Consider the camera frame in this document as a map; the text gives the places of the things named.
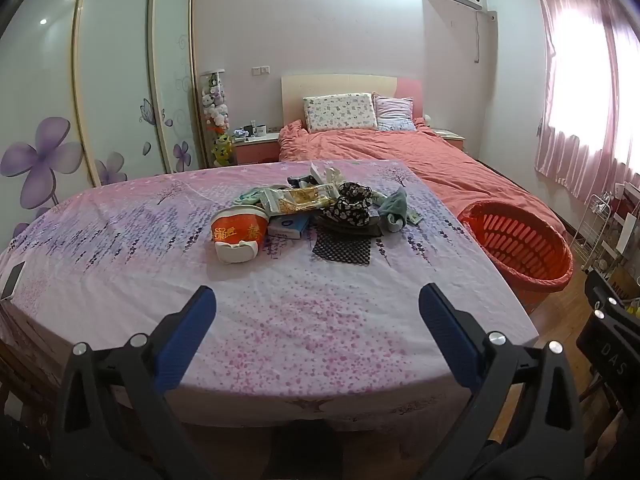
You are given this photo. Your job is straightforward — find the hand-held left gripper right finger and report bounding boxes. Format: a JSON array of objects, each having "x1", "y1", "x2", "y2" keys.
[{"x1": 418, "y1": 283, "x2": 586, "y2": 480}]

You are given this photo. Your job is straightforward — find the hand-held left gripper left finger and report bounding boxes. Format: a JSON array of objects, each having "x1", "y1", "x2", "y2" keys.
[{"x1": 52, "y1": 285, "x2": 218, "y2": 480}]

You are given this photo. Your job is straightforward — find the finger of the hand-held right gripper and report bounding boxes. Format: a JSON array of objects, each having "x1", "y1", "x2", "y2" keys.
[{"x1": 584, "y1": 270, "x2": 640, "y2": 322}]

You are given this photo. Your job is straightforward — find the orange plastic basket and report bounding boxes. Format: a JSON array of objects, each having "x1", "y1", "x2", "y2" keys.
[{"x1": 456, "y1": 200, "x2": 575, "y2": 311}]

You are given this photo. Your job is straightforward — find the orange instant noodle cup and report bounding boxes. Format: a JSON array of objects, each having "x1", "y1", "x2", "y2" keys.
[{"x1": 210, "y1": 205, "x2": 271, "y2": 265}]

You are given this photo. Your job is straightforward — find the black mesh pad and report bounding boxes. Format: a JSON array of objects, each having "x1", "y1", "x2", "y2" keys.
[{"x1": 312, "y1": 234, "x2": 372, "y2": 267}]

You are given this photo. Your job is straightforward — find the teal sock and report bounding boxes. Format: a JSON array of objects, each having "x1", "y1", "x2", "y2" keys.
[{"x1": 377, "y1": 187, "x2": 408, "y2": 233}]

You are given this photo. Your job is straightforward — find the blue tissue pack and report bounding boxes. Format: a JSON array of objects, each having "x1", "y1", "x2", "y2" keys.
[{"x1": 267, "y1": 214, "x2": 311, "y2": 239}]

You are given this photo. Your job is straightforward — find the light green sock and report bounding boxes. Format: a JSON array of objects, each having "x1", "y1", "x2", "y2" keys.
[{"x1": 234, "y1": 187, "x2": 273, "y2": 207}]

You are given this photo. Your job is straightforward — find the black floral cloth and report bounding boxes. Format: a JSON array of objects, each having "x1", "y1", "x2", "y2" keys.
[{"x1": 320, "y1": 181, "x2": 387, "y2": 228}]

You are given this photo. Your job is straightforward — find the yellow snack wrapper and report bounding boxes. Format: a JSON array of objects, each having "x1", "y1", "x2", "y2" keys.
[{"x1": 262, "y1": 184, "x2": 343, "y2": 216}]

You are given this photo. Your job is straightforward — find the beige wrapper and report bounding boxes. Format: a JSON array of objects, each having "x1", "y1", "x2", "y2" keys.
[{"x1": 310, "y1": 162, "x2": 346, "y2": 186}]

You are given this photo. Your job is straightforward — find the pink floral printed tablecloth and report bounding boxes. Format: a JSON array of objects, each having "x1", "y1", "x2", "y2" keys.
[{"x1": 0, "y1": 159, "x2": 540, "y2": 433}]

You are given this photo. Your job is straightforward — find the pink curtain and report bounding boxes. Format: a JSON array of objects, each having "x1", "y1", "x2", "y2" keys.
[{"x1": 535, "y1": 0, "x2": 640, "y2": 206}]

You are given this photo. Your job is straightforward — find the smartphone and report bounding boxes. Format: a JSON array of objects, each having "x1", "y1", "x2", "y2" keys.
[{"x1": 0, "y1": 261, "x2": 26, "y2": 301}]

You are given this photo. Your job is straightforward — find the orange duvet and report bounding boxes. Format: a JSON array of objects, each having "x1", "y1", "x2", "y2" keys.
[{"x1": 277, "y1": 120, "x2": 566, "y2": 241}]

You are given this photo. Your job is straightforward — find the pink nightstand with mug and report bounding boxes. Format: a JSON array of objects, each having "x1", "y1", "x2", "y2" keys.
[{"x1": 234, "y1": 132, "x2": 281, "y2": 166}]

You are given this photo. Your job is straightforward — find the pink nightstand with book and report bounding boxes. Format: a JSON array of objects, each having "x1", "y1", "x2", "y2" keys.
[{"x1": 432, "y1": 129, "x2": 466, "y2": 153}]

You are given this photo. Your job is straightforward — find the clear tube of plush toys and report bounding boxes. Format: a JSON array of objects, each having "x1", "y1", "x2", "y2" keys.
[{"x1": 200, "y1": 70, "x2": 236, "y2": 168}]

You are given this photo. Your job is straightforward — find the pink striped pillow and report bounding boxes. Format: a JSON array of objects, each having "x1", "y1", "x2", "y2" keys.
[{"x1": 372, "y1": 92, "x2": 417, "y2": 132}]

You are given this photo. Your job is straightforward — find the white floral pillow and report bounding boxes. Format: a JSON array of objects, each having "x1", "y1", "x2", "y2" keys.
[{"x1": 302, "y1": 92, "x2": 380, "y2": 134}]

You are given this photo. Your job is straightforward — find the flower printed sliding wardrobe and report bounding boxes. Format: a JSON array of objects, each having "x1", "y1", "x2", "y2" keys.
[{"x1": 0, "y1": 0, "x2": 206, "y2": 241}]

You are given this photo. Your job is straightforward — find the beige and pink headboard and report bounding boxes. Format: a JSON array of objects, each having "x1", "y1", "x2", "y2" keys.
[{"x1": 281, "y1": 74, "x2": 423, "y2": 131}]

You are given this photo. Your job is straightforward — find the air conditioner pipe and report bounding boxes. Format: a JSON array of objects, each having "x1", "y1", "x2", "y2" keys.
[{"x1": 472, "y1": 9, "x2": 485, "y2": 63}]

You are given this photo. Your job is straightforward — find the white wire rack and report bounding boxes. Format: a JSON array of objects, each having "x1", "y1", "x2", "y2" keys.
[{"x1": 570, "y1": 192, "x2": 623, "y2": 271}]

